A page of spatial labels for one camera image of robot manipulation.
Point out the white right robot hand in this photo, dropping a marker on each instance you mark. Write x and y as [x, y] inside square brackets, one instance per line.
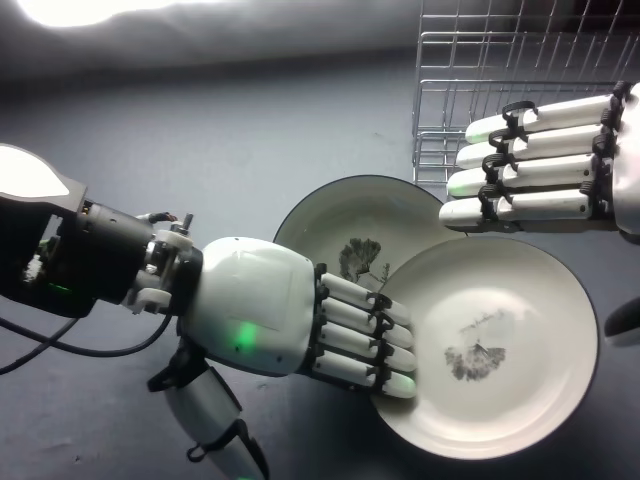
[550, 170]

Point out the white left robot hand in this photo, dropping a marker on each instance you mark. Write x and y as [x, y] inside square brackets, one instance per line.
[250, 300]

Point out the white plate with leaf print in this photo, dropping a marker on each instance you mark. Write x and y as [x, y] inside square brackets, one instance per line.
[500, 300]
[360, 220]

